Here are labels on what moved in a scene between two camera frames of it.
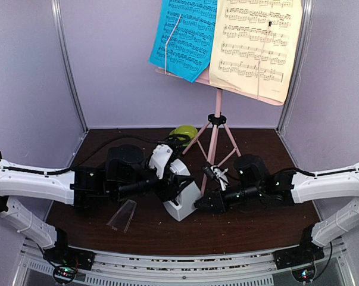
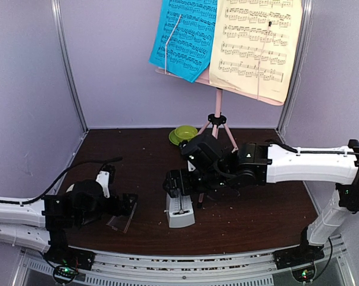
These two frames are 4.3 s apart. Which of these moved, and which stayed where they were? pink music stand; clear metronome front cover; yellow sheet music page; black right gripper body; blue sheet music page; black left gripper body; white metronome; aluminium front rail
Moved: black left gripper body; pink music stand; black right gripper body; white metronome
Stayed: aluminium front rail; yellow sheet music page; clear metronome front cover; blue sheet music page
